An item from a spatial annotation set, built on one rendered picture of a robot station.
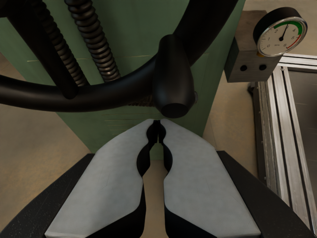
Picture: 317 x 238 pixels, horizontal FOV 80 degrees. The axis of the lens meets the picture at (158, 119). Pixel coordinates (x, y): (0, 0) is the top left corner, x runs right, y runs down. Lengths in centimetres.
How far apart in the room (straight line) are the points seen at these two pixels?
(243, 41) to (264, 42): 6
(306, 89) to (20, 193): 128
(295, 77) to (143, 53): 77
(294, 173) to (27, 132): 117
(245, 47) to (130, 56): 21
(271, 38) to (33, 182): 100
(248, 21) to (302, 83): 62
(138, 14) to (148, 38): 4
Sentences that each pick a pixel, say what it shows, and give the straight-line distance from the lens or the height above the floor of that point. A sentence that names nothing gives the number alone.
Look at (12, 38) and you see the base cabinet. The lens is 45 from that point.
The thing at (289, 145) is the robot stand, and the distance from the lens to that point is 78.
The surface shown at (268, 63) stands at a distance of 41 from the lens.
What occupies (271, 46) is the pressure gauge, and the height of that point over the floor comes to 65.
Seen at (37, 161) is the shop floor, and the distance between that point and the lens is 108.
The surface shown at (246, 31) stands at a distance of 41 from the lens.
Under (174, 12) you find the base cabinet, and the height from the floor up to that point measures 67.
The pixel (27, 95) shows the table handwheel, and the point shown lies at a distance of 23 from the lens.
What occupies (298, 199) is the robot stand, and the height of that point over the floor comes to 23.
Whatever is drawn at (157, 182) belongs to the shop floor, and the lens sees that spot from 86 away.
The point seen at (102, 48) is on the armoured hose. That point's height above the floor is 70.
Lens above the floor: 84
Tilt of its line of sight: 58 degrees down
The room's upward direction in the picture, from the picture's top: 5 degrees counter-clockwise
